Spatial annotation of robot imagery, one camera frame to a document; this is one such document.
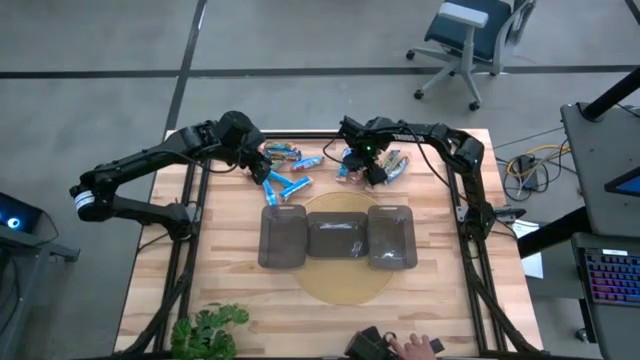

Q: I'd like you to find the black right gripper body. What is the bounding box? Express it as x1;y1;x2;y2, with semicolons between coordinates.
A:
339;116;396;169

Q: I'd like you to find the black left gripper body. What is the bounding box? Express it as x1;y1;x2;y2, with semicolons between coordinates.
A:
234;133;274;174

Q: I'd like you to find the translucent grey plastic bin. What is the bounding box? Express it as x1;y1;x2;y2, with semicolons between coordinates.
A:
306;211;370;259
367;204;419;271
257;203;308;269

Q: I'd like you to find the round woven straw placemat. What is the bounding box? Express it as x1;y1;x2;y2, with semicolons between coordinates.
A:
291;191;397;307

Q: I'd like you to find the black power adapter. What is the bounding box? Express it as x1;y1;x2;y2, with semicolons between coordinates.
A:
517;155;540;190

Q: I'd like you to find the blue office chair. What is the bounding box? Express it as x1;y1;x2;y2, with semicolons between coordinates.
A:
405;0;539;112

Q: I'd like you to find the green potted plant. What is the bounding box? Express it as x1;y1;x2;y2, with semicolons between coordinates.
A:
169;302;250;360

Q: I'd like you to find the person's hand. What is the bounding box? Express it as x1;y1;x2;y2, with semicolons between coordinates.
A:
389;333;436;360

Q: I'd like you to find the white paper sheet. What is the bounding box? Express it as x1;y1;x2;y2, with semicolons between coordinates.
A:
510;219;545;280

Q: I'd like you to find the black stand beam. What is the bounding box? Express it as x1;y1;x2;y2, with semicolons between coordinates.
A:
517;207;592;259

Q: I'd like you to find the grey side desk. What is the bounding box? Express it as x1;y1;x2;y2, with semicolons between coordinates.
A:
559;102;640;236

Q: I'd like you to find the black computer blue light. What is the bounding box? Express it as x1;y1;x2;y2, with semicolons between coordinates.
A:
0;192;44;235

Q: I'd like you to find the black stand pole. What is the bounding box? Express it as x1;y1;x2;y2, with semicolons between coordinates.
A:
582;67;640;121

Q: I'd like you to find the black tablet screen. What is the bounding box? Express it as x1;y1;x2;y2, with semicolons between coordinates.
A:
603;166;640;199

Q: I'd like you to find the backlit rainbow keyboard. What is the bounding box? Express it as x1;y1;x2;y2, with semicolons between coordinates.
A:
582;248;640;307

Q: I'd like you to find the grey metal side table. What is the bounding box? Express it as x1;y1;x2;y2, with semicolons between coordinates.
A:
0;227;81;360

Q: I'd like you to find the grey keyboard desk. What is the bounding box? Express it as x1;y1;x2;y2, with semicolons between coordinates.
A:
571;231;640;360

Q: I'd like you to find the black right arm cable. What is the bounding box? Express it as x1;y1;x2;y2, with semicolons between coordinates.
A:
322;130;454;192

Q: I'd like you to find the black table camera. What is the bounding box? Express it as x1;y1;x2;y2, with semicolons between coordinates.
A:
344;325;446;360

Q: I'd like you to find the yellow floor cable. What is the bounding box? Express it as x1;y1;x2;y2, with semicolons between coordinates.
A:
505;143;571;177

